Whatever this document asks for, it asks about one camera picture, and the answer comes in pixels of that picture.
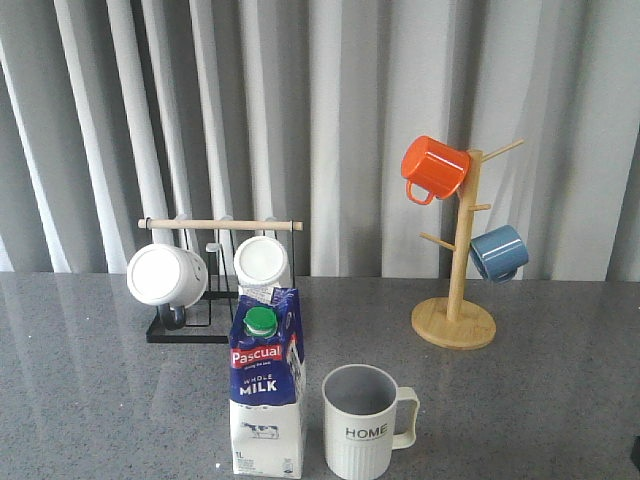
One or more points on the white HOME mug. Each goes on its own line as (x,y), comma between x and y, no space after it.
(367,416)

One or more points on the wooden mug tree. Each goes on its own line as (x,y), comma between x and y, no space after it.
(453,322)

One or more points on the orange enamel mug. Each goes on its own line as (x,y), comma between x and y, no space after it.
(433,170)

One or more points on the white ribbed mug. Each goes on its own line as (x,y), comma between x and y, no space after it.
(262,261)

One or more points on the blue enamel mug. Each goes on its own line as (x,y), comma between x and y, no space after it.
(498,254)

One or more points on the white smiley mug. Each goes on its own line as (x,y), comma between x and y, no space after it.
(162,274)

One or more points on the grey white curtain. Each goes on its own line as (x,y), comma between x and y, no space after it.
(116,110)

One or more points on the blue white milk carton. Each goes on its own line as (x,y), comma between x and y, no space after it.
(267,386)

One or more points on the black wire mug rack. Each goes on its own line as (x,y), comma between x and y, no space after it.
(216,242)

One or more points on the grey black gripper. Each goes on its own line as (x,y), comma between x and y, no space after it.
(635,453)

